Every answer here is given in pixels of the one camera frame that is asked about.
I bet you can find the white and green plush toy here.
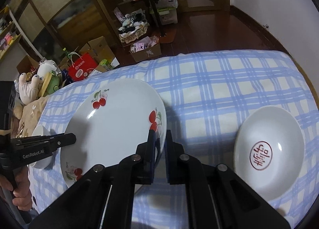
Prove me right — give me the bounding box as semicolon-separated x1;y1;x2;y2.
37;60;63;95

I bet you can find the white bowl with red label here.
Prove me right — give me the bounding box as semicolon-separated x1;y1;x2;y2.
32;124;54;170

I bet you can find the brown cardboard box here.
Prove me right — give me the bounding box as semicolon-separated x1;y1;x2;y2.
87;36;116;70

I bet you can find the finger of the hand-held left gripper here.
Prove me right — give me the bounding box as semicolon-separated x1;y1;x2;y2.
10;133;77;150

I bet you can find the woven basket of socks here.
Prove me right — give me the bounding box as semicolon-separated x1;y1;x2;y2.
118;9;149;44

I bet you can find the small folding table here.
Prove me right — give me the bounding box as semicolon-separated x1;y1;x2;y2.
118;0;175;38

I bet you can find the clear storage box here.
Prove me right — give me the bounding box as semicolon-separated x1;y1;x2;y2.
151;7;179;25

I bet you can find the cardboard box of pink items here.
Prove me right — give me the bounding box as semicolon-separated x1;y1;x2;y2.
130;36;162;63

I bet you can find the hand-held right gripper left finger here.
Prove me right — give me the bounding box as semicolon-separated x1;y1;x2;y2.
27;129;160;229

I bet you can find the large cherry print plate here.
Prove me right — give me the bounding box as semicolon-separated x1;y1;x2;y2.
60;78;165;190

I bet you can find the red patterned porcelain bowl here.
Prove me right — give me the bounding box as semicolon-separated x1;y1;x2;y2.
233;105;305;201

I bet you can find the red paper bag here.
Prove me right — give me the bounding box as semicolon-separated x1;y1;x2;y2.
68;52;98;82

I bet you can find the open cardboard box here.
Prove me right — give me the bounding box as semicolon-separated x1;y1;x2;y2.
16;56;41;75

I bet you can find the blue plaid blanket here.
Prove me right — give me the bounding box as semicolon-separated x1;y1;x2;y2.
29;49;319;229

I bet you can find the white shelf rack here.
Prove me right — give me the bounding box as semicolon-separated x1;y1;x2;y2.
0;4;47;63

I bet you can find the brown floral printed blanket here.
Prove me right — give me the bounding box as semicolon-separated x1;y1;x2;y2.
12;97;49;143

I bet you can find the cream plush toy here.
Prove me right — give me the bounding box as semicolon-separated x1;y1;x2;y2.
19;73;44;105

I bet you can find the person's left hand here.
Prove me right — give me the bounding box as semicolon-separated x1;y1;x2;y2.
12;168;33;210

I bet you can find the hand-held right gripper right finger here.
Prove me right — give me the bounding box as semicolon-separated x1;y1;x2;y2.
165;130;292;229

